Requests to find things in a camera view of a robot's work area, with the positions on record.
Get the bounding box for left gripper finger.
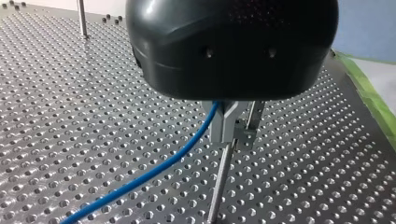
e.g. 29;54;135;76
234;100;266;151

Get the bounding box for blue cable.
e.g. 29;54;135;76
60;101;222;224

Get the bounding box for metal post with orange clip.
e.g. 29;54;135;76
201;100;249;224

